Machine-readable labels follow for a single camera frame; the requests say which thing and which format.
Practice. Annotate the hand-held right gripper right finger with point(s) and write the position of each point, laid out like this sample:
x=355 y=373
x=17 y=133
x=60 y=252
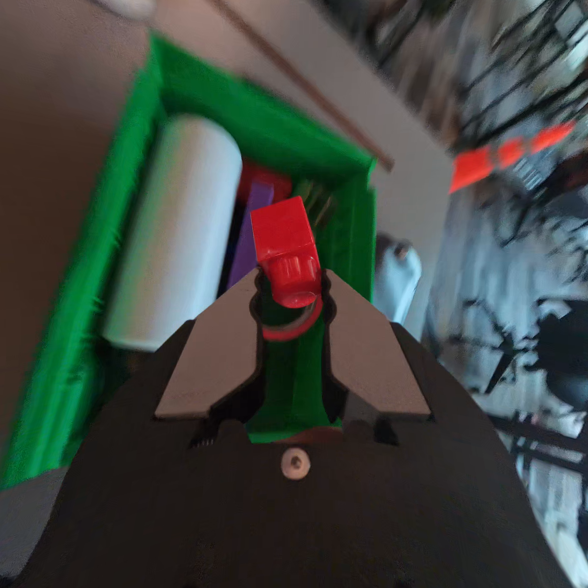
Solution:
x=372 y=363

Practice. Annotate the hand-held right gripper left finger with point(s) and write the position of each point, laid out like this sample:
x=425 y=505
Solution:
x=211 y=358

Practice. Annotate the red plastic connector block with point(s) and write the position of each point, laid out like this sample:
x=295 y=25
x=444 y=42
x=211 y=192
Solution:
x=280 y=229

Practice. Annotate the green plastic bin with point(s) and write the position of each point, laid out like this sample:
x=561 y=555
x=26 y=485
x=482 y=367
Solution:
x=285 y=133

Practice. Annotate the red round object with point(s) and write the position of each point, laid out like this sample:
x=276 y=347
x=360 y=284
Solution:
x=266 y=177

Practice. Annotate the light grey chair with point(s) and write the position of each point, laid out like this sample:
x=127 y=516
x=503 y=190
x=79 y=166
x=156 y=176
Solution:
x=397 y=275

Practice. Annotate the purple block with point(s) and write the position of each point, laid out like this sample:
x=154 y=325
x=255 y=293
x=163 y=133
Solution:
x=248 y=239

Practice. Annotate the white paper roll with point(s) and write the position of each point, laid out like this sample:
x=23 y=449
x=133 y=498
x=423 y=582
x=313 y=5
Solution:
x=174 y=229

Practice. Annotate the black office chair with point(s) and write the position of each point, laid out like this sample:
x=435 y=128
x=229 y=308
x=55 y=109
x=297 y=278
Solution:
x=565 y=349

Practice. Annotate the orange traffic cone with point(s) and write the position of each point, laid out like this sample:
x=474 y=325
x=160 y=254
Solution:
x=482 y=165

